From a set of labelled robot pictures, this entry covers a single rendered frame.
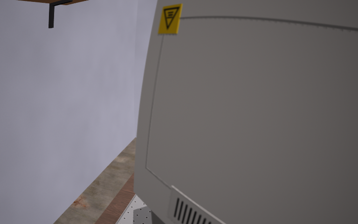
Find grey rectangular base plate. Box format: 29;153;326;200
116;194;152;224

